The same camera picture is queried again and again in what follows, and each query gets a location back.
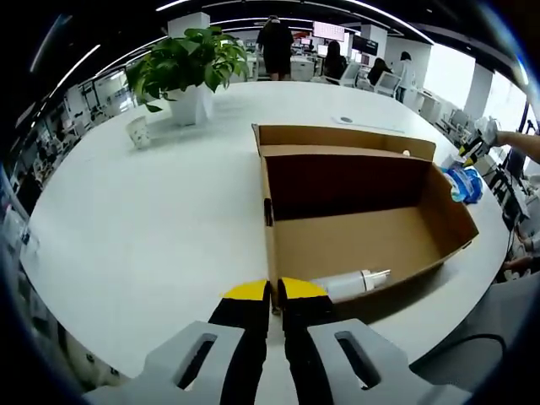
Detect white spray bottle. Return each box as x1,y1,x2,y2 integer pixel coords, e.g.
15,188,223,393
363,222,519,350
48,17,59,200
310,268,392,303

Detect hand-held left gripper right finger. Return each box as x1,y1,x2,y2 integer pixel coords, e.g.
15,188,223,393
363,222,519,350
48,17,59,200
277,277,472,405

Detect green plant in white pot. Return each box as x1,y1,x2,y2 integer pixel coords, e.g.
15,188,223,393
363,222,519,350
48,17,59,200
125,25,250,127

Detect white table socket strip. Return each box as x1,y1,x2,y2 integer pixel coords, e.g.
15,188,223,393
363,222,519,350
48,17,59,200
331,114,406,134

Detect blue wet wipes pack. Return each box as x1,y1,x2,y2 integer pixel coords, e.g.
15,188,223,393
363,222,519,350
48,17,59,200
438,165,484,205

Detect brown cardboard shoe box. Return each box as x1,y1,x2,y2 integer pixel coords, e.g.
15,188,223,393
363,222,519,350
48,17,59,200
251,123,481,316

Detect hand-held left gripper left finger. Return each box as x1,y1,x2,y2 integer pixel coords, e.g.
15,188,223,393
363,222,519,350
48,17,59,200
84,278,271,405

